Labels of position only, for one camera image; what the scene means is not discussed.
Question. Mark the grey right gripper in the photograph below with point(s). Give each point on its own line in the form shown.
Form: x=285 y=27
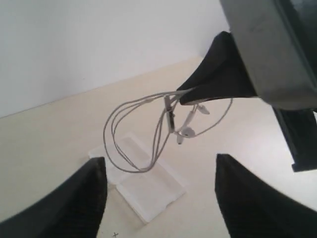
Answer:
x=277 y=41

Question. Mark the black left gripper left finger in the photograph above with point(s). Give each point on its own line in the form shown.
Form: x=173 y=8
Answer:
x=73 y=210

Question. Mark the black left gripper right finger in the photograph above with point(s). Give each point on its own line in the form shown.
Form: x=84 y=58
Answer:
x=253 y=209

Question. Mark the white wired earphones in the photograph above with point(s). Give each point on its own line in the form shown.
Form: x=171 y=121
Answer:
x=164 y=128

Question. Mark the clear plastic open case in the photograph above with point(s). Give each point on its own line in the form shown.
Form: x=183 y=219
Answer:
x=148 y=194

